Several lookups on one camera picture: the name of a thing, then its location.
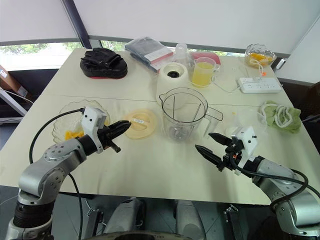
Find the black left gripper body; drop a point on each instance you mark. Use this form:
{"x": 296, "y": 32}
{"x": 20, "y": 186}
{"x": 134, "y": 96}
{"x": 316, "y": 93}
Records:
{"x": 105, "y": 136}

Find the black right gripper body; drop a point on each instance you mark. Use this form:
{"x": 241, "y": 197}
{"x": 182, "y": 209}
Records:
{"x": 231, "y": 156}

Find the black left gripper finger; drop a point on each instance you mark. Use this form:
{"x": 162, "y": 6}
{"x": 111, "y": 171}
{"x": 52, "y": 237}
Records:
{"x": 120, "y": 127}
{"x": 115, "y": 148}

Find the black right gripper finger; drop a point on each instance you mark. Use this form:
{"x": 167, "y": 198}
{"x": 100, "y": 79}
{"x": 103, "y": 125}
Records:
{"x": 220, "y": 138}
{"x": 208, "y": 155}

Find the cream round blender lid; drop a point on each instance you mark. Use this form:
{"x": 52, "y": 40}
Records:
{"x": 145, "y": 123}

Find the clear plastic cover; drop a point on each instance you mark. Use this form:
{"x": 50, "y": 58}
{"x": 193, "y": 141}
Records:
{"x": 243, "y": 120}

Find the yellow food pieces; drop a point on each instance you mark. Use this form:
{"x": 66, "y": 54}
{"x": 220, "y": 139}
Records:
{"x": 72, "y": 135}

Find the wavy clear glass bowl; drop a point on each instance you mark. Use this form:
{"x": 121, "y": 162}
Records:
{"x": 66, "y": 117}

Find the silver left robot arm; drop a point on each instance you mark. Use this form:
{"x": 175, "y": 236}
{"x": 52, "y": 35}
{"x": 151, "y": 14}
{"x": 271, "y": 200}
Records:
{"x": 42, "y": 172}

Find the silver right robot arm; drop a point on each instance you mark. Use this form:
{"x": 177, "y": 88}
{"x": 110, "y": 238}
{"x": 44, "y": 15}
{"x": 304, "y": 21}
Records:
{"x": 282, "y": 175}

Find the clear blender jar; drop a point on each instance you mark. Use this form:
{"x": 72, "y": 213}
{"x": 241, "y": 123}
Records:
{"x": 183, "y": 117}

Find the white mesh net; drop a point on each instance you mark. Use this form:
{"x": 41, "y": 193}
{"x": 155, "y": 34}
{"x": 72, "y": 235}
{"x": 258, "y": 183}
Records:
{"x": 282, "y": 117}

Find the black boxing pad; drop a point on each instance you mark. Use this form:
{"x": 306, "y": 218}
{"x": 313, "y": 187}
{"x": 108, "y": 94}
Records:
{"x": 102, "y": 65}

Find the silver robot leg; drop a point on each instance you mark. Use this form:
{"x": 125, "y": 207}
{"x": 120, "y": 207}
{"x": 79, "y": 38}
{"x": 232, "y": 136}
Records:
{"x": 125, "y": 215}
{"x": 188, "y": 217}

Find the white power strip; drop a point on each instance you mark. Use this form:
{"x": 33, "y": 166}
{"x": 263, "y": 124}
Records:
{"x": 260, "y": 85}

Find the measuring cup with yellow juice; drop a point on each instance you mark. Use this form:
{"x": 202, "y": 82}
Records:
{"x": 203, "y": 73}

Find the green cloth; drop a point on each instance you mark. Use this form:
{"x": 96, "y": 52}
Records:
{"x": 291, "y": 120}

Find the cream blender base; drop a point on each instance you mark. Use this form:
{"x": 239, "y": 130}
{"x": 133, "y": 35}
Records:
{"x": 172, "y": 80}

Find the plastic bag of clothes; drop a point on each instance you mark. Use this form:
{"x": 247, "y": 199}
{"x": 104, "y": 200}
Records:
{"x": 147, "y": 50}

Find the red flat container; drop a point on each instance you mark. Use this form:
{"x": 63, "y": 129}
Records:
{"x": 212, "y": 56}

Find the glass bowl with orange slices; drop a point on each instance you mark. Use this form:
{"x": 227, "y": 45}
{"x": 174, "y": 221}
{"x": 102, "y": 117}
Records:
{"x": 260, "y": 58}

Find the dark rounded robot torso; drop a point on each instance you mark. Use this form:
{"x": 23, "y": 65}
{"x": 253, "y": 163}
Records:
{"x": 145, "y": 236}

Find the clear plastic bottle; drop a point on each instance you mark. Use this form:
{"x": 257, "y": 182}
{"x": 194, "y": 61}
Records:
{"x": 182, "y": 53}

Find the dark grey small device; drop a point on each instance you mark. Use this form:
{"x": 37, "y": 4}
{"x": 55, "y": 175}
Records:
{"x": 281, "y": 64}

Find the black chair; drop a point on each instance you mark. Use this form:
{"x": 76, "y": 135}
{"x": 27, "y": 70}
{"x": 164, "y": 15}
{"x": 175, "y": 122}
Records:
{"x": 311, "y": 100}

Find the brown cardboard box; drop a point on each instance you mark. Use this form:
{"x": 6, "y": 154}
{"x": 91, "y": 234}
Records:
{"x": 12, "y": 82}

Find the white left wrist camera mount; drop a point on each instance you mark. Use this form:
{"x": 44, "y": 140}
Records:
{"x": 92, "y": 120}

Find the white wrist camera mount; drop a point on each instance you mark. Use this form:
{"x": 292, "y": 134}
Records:
{"x": 92, "y": 120}
{"x": 247, "y": 141}

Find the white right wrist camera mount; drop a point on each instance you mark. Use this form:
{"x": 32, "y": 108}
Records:
{"x": 247, "y": 141}

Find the black metal table bracket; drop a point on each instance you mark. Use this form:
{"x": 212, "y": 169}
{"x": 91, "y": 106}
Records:
{"x": 233, "y": 222}
{"x": 96, "y": 220}

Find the white shelf frame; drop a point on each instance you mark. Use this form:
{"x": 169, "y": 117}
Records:
{"x": 12, "y": 105}

